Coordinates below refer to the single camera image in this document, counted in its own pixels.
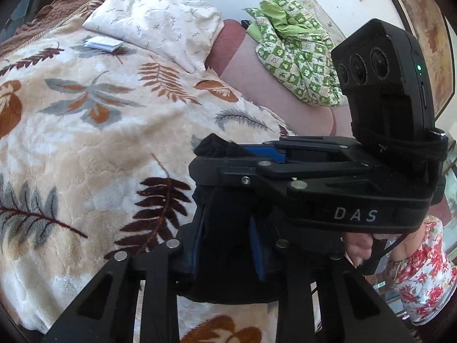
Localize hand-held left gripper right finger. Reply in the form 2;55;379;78
249;216;416;343

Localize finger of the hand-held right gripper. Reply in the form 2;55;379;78
246;136;361;164
189;156;376;191

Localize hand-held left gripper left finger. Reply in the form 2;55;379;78
41;205;207;343

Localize black pants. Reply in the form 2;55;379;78
177;134;343;302

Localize person's right forearm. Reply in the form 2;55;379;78
389;216;457;326

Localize person's right hand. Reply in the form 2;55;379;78
343;234;374;267

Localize pink sofa bolster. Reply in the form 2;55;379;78
205;19;358;140

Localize green patterned quilt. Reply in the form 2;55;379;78
243;0;347;107

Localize leaf print fleece blanket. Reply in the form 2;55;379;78
0;18;297;343

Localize white floral pillow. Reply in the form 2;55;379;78
82;0;225;75

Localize white folded paper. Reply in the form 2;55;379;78
84;36;125;53

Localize brown quilted bedspread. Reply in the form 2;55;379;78
0;0;111;58

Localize dark framed wall picture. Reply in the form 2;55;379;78
384;0;457;118

